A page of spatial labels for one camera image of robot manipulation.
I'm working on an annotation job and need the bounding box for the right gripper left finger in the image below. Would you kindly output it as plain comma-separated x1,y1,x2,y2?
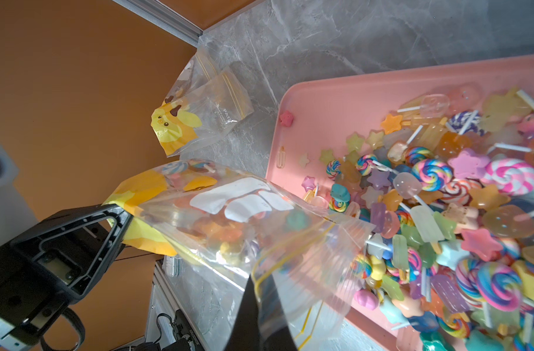
224,278,261,351

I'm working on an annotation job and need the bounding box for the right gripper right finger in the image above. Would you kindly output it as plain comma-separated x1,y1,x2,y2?
261,280,297,351

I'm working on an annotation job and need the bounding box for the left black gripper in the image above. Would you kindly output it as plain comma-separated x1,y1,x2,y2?
0,205,133,347

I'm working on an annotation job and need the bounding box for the ziploc bag with candies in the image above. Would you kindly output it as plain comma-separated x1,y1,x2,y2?
107,159,373,350
151,48,254,157

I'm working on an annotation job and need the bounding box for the pink plastic tray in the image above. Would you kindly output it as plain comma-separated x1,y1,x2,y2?
266,55,534,350

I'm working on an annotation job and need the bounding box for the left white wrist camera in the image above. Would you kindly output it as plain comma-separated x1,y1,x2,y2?
0,145,38,247

